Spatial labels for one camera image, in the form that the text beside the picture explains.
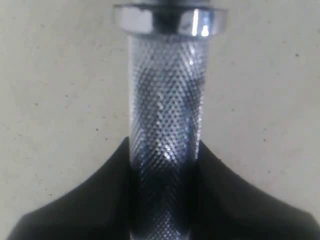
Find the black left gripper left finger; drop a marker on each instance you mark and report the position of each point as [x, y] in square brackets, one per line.
[97, 209]

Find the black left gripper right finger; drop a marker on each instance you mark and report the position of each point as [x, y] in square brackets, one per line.
[230, 208]

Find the chrome threaded dumbbell bar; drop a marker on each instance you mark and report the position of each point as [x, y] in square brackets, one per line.
[167, 63]

